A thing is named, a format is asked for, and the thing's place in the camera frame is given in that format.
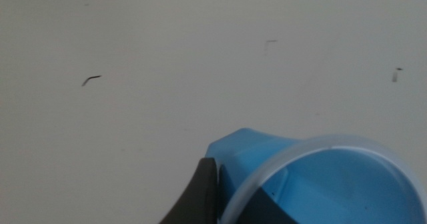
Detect blue plastic cup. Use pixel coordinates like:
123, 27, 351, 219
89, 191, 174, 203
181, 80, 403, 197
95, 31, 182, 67
203, 127, 427, 224

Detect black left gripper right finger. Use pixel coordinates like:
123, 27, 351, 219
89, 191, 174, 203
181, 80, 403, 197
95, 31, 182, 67
235, 187, 300, 224

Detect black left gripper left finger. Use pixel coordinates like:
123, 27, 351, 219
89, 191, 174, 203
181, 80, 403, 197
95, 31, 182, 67
159, 157, 220, 224

